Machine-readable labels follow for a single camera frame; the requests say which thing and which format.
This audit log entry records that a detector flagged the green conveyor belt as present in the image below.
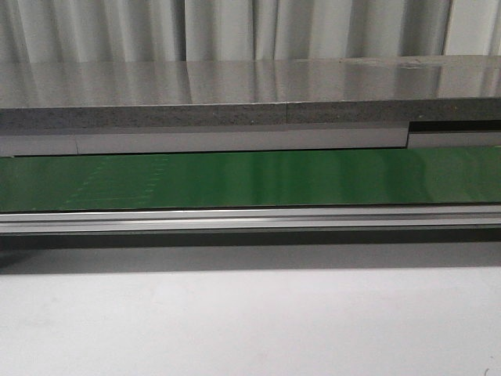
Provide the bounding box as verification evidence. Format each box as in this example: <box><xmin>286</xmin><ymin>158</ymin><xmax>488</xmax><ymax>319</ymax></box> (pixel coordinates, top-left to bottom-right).
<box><xmin>1</xmin><ymin>146</ymin><xmax>500</xmax><ymax>213</ymax></box>

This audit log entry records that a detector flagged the white pleated curtain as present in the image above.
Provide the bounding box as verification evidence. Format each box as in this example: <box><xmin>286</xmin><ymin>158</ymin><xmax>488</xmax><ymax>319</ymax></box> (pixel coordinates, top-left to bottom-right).
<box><xmin>1</xmin><ymin>1</ymin><xmax>500</xmax><ymax>63</ymax></box>

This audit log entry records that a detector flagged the grey conveyor back rail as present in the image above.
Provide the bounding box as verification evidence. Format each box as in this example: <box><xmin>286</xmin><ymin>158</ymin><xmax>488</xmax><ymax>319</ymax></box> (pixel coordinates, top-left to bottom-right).
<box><xmin>1</xmin><ymin>120</ymin><xmax>500</xmax><ymax>157</ymax></box>

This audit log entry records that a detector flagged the aluminium conveyor front rail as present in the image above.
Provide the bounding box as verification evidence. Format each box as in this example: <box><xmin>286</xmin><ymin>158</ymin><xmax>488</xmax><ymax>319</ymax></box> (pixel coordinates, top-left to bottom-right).
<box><xmin>1</xmin><ymin>204</ymin><xmax>500</xmax><ymax>234</ymax></box>

